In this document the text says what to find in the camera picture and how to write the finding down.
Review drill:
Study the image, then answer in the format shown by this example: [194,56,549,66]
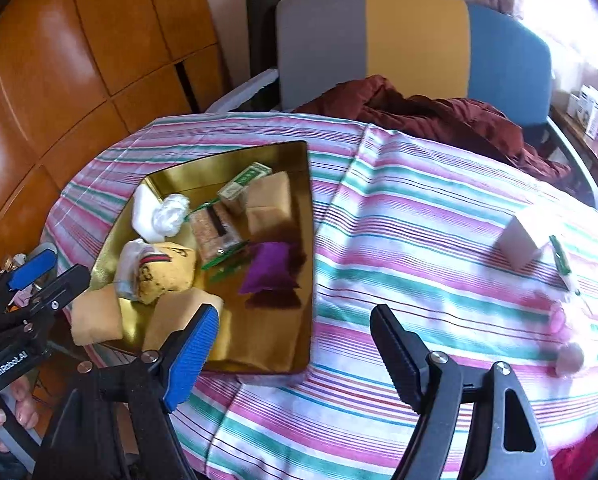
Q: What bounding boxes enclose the yellow sponge block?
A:
[70,284,124,347]
[245,171,293,236]

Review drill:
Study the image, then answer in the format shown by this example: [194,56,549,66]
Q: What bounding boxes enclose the white towel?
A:
[113,238,154,301]

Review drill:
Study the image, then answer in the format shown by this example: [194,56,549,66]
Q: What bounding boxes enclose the yellow patterned pouch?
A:
[136,243,197,304]

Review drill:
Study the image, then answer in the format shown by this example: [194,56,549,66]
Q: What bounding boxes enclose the white soap block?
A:
[131,183,165,243]

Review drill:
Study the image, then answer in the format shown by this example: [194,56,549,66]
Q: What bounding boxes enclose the green cracker pack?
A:
[186,198,247,270]

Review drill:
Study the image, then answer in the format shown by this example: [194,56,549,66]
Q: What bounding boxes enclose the green small box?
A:
[218,162,272,216]

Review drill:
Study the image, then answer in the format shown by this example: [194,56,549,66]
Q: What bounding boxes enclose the purple snack packet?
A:
[245,289,302,309]
[239,242,305,295]

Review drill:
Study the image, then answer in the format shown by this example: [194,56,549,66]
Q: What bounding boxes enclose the white plastic ball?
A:
[151,194,189,237]
[555,341,585,377]

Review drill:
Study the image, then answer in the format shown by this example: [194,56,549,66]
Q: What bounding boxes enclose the person left hand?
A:
[0,375,40,453]

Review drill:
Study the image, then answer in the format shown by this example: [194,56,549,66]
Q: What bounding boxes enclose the red cloth garment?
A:
[552,425,598,480]

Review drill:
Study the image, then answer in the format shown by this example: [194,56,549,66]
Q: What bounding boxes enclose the pink hair roller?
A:
[548,301,588,340]

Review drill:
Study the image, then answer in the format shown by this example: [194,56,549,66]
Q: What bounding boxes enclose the striped tablecloth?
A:
[43,113,598,479]

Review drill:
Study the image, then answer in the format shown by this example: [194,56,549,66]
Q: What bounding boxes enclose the gold metal tray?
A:
[88,140,315,376]

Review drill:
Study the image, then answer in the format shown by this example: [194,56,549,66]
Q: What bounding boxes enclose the beige cardboard box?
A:
[496,214,549,270]

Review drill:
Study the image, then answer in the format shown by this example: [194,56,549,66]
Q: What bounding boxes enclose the wooden wardrobe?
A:
[0,0,229,267]

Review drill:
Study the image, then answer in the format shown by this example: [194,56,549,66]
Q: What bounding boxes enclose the wooden desk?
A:
[549,105,598,167]

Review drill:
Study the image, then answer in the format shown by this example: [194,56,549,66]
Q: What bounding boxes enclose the dark red blanket on chair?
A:
[295,75,571,185]

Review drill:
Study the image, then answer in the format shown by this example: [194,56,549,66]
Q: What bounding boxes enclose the white boxes on desk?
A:
[567,84,598,141]

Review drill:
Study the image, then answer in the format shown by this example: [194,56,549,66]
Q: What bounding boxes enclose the black roll behind chair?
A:
[243,0,285,111]

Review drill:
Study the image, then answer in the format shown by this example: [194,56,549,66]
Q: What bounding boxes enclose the grey yellow blue armchair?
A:
[209,0,598,211]

